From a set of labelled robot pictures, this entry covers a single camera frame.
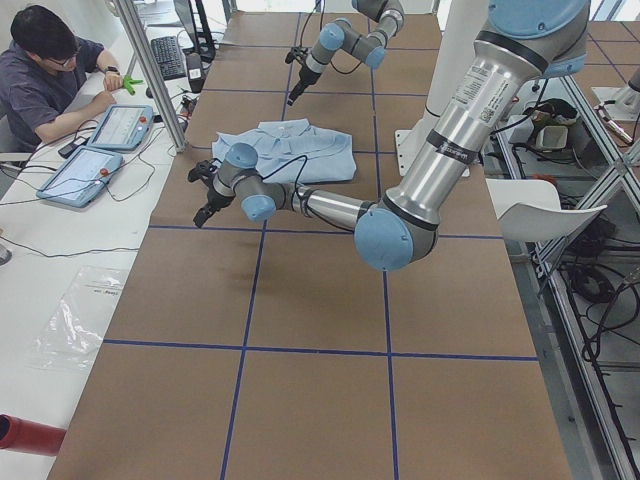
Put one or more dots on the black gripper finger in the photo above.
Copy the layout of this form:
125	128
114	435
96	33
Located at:
203	215
297	91

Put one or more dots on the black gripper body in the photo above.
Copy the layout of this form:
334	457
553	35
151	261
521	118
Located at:
212	201
302	80

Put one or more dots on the light blue button shirt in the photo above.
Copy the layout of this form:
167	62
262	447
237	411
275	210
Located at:
295	150

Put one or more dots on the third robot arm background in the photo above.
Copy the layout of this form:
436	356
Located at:
620	103

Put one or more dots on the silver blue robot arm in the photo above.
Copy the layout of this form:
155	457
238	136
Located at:
490	50
339	34

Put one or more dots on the upper blue teach pendant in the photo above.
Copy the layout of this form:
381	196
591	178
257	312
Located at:
122	127

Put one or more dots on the blue teach pendant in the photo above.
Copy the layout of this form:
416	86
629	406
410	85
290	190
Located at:
122	127
81	178

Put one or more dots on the lower blue teach pendant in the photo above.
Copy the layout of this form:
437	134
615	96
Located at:
81	178

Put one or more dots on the black keyboard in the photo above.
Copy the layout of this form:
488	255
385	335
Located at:
169	57

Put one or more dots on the brown paper table cover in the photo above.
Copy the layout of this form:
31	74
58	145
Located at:
272	351

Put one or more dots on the green plastic toy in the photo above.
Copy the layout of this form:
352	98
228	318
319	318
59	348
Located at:
130	83

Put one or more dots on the clear plastic bag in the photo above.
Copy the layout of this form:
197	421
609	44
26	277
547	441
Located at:
71	338

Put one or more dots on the seated person in navy shirt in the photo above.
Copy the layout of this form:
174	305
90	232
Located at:
43	70

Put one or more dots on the white chair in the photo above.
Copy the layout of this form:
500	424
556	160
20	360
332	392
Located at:
530	211

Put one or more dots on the red cylinder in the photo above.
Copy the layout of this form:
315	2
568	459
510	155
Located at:
30	437

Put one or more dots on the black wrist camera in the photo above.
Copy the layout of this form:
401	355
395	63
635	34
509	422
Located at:
298	54
203	171

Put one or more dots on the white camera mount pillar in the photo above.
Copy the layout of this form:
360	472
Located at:
430	110

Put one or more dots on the aluminium frame post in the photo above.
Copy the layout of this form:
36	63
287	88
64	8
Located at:
151	71

